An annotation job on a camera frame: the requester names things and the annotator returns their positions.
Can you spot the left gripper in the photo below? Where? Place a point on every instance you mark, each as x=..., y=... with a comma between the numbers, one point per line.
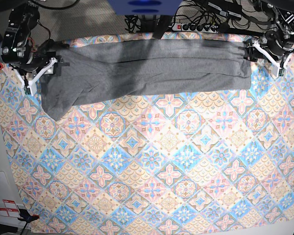
x=278, y=56

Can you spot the black centre post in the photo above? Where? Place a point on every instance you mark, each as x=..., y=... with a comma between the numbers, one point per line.
x=162, y=26

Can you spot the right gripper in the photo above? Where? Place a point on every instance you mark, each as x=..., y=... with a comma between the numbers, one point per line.
x=32, y=69

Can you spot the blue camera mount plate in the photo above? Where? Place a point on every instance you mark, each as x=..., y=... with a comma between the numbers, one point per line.
x=145, y=7

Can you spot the grey T-shirt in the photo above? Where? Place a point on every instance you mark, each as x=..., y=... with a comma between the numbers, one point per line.
x=103, y=72

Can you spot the white box with red labels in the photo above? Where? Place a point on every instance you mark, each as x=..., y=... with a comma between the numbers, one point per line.
x=8, y=200

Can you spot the patterned tile tablecloth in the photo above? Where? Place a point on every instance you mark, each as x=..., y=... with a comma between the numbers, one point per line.
x=189, y=163

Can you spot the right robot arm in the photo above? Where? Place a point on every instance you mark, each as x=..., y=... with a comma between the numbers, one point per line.
x=18, y=50

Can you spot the white power strip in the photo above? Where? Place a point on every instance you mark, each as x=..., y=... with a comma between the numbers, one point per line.
x=194, y=27

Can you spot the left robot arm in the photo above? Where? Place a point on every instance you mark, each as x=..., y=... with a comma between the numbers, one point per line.
x=281, y=21

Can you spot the blue clamp bottom left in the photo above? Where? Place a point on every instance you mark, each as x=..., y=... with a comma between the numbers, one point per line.
x=26, y=217

